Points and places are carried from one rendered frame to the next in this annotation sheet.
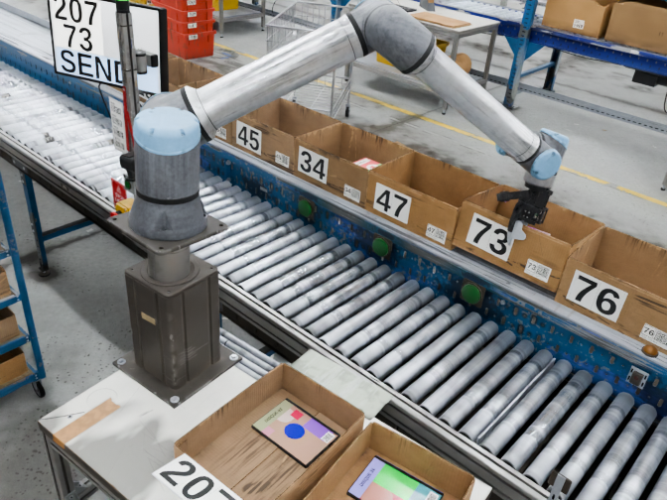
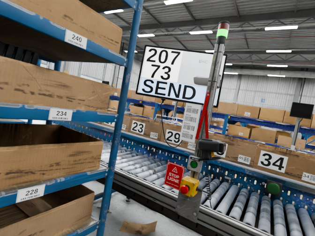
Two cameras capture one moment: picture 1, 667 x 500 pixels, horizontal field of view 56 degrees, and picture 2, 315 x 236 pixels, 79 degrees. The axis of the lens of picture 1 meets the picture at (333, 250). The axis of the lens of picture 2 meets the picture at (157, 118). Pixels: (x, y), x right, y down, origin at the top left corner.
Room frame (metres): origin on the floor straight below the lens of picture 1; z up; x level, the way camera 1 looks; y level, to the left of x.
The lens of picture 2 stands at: (1.18, 1.12, 1.19)
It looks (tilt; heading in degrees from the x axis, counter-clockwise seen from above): 3 degrees down; 351
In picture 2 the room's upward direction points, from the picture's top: 10 degrees clockwise
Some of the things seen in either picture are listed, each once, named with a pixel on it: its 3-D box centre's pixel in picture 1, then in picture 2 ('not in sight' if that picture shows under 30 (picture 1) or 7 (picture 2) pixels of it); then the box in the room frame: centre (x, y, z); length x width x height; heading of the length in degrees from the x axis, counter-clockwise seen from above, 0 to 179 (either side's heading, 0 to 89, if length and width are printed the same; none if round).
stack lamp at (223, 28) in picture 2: not in sight; (222, 31); (2.09, 0.74, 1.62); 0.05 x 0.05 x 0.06
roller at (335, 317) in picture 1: (357, 304); not in sight; (1.75, -0.10, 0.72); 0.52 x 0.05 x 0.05; 140
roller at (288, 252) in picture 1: (279, 257); (293, 224); (2.00, 0.20, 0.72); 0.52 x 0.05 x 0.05; 140
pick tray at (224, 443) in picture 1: (272, 441); not in sight; (1.06, 0.11, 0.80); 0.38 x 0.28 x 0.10; 145
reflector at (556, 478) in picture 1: (556, 490); not in sight; (1.01, -0.58, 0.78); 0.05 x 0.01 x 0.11; 50
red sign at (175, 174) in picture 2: (124, 199); (179, 177); (2.12, 0.81, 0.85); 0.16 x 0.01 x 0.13; 50
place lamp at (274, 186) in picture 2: (304, 208); (273, 188); (2.25, 0.13, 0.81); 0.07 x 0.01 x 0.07; 50
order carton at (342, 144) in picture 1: (352, 163); (285, 162); (2.39, -0.05, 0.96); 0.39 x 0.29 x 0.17; 50
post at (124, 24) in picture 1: (134, 141); (202, 132); (2.09, 0.74, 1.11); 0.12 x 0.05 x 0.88; 50
